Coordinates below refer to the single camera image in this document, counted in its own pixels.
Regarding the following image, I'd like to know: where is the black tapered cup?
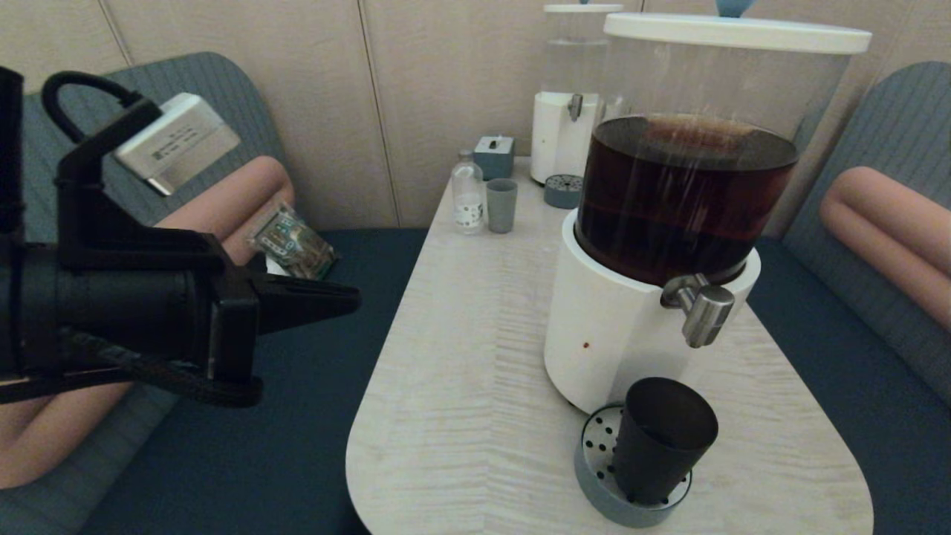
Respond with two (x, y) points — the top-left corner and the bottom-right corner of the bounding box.
(612, 377), (719, 507)

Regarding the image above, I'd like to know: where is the blue-grey cup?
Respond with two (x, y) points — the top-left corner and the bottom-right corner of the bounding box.
(486, 178), (519, 235)

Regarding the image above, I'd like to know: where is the white large dispenser lid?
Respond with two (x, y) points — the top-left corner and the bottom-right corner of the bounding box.
(603, 0), (873, 55)

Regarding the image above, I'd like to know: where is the small blue-grey perforated drip tray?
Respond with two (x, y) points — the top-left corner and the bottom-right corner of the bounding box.
(544, 173), (586, 210)

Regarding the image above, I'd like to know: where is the pink bolster on empty bench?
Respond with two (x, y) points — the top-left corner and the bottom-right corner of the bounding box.
(819, 166), (951, 332)

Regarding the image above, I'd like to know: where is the pink bolster beside snack bag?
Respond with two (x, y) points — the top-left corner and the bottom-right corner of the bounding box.
(0, 155), (295, 491)

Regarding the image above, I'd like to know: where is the small dispenser with clear water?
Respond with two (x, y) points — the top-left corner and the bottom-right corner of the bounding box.
(529, 4), (626, 187)

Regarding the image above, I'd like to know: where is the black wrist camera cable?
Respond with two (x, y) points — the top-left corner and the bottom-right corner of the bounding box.
(41, 71), (146, 146)

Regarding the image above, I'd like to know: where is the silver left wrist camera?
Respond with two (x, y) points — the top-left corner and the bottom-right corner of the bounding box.
(113, 92), (242, 198)

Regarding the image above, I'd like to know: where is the clear plastic water bottle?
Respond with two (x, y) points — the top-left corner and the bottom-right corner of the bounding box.
(451, 149), (487, 236)

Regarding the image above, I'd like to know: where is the large blue-grey perforated drip tray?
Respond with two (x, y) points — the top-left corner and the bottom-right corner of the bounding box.
(573, 403), (694, 530)

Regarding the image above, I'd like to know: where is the green brown snack bag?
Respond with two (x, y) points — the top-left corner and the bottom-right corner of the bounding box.
(249, 204), (339, 282)

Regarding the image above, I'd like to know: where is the large dispenser with dark tea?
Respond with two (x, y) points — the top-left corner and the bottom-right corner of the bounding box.
(543, 12), (873, 417)

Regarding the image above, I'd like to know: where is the teal empty bench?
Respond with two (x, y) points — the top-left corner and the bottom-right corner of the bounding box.
(746, 61), (951, 535)

